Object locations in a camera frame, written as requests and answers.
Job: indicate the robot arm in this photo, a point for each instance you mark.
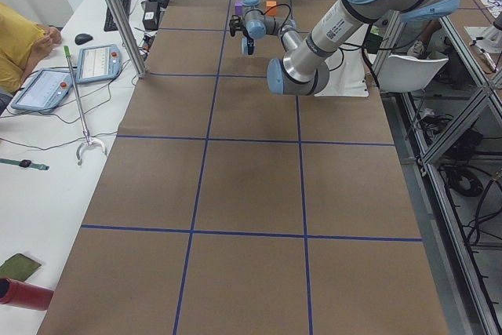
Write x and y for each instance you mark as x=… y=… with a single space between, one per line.
x=303 y=70

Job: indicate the black computer mouse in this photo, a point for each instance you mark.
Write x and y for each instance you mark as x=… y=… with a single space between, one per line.
x=82 y=38

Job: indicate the teach pendant tablet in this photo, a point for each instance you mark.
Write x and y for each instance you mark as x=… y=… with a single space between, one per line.
x=98 y=63
x=44 y=92

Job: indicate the white chair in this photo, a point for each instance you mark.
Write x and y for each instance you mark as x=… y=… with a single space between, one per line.
x=402 y=73

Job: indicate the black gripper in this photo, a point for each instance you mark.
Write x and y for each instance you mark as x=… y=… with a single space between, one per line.
x=249 y=42

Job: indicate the reacher grabber stick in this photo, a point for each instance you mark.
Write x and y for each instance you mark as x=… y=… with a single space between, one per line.
x=89 y=140

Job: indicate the orange foam block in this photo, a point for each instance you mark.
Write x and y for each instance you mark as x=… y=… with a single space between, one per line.
x=271 y=8

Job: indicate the person in yellow shirt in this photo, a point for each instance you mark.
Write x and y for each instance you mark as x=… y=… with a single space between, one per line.
x=24 y=44

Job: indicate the far teach pendant tablet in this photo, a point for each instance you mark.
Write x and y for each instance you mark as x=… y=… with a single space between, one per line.
x=98 y=63

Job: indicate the green bean bag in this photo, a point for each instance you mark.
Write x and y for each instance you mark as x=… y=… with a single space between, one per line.
x=19 y=267

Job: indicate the red water bottle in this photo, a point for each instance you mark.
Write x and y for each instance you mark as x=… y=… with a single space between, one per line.
x=24 y=295

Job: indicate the light blue foam block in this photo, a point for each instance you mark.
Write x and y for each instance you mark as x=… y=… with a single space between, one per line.
x=245 y=46

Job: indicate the near teach pendant tablet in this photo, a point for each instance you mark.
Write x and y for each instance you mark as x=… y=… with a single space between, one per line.
x=44 y=92

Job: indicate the aluminium frame post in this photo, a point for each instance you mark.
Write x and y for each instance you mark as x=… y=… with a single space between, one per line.
x=126 y=33

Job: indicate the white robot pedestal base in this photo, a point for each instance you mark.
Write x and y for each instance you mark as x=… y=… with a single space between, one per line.
x=347 y=75

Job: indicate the black power adapter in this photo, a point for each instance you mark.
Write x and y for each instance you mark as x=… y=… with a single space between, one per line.
x=151 y=16

